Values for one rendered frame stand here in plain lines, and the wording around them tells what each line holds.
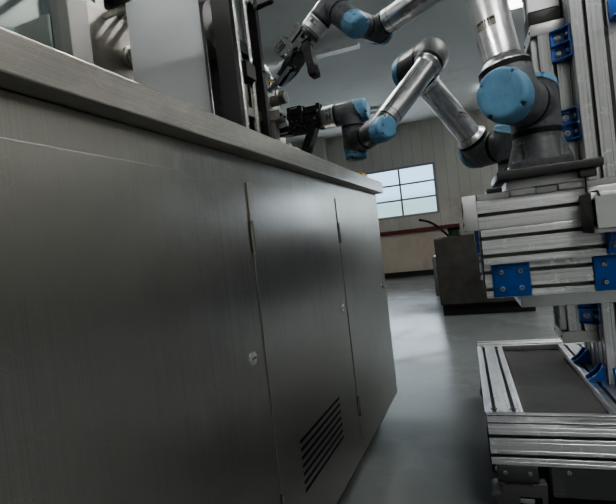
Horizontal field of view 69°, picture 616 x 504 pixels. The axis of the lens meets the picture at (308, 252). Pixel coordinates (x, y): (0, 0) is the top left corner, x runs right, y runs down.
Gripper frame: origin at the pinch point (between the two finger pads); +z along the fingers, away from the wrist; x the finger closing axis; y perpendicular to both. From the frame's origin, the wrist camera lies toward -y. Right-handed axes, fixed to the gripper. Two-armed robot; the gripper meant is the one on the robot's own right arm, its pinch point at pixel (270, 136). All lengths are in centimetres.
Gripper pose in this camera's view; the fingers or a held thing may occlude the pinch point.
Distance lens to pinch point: 163.7
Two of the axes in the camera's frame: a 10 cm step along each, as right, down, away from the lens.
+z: -9.2, 1.0, 3.7
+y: -1.1, -9.9, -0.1
